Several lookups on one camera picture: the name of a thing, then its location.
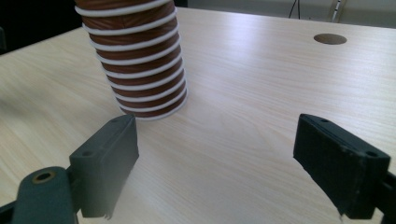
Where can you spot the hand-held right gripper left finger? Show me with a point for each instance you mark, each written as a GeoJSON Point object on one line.
{"type": "Point", "coordinates": [102, 161]}

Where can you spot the stack of brown paper cups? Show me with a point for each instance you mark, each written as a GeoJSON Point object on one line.
{"type": "Point", "coordinates": [140, 62]}

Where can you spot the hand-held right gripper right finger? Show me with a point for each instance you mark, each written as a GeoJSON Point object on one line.
{"type": "Point", "coordinates": [339, 161]}

